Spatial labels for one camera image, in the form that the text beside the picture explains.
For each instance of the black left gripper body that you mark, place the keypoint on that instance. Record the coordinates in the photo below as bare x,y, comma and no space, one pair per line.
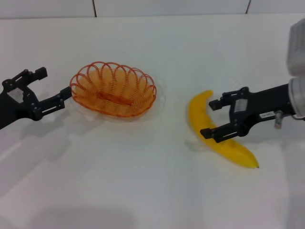
14,107

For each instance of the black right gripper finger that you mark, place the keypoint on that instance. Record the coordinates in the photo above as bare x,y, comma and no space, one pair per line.
215,105
224,133

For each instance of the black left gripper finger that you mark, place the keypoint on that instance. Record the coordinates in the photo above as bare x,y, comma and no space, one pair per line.
40,73
54,102

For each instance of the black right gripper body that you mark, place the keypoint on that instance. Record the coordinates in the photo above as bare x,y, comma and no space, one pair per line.
267,105

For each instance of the yellow plastic banana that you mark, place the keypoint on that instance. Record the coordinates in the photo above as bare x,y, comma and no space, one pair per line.
238,152

